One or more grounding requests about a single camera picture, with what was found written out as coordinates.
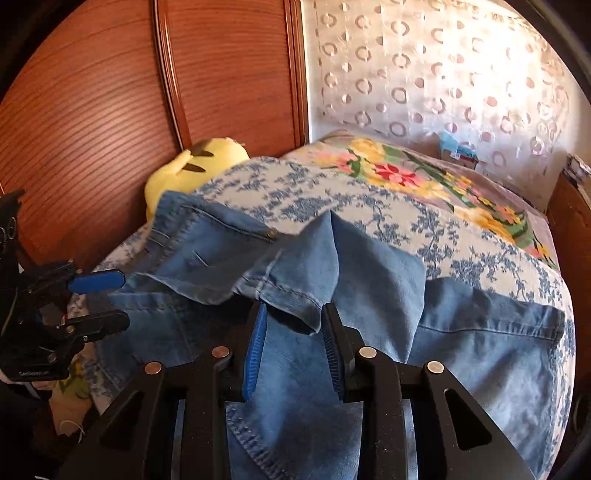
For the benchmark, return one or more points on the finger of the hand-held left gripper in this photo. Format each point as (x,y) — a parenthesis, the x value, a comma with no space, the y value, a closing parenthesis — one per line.
(99,281)
(101,323)

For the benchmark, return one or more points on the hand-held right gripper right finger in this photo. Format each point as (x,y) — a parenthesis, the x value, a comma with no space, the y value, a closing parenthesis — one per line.
(330,355)

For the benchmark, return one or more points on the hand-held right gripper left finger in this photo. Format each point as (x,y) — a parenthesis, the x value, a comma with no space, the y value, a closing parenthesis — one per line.
(256,350)

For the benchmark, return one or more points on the blue denim pants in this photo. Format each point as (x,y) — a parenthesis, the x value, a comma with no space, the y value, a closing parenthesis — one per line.
(369,286)

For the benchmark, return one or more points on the yellow plush toy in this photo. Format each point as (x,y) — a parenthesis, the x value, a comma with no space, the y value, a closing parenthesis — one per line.
(207,157)

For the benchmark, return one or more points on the wooden ribbed headboard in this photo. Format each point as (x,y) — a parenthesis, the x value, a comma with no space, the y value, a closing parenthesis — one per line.
(92,115)

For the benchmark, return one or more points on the colourful floral plush blanket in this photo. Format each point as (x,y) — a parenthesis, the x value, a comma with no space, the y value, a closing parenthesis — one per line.
(415,175)

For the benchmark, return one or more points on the cardboard box with blue items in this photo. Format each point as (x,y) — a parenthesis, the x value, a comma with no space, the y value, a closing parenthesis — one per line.
(457,152)

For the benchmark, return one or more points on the wooden cabinet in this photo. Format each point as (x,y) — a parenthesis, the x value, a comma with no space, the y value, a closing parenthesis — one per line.
(572,212)

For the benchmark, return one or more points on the sheer curtain with circle pattern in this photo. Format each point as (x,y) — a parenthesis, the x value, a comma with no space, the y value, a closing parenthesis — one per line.
(415,69)

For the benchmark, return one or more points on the stack of papers and boxes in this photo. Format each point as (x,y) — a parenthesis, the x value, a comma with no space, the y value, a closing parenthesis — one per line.
(579,168)

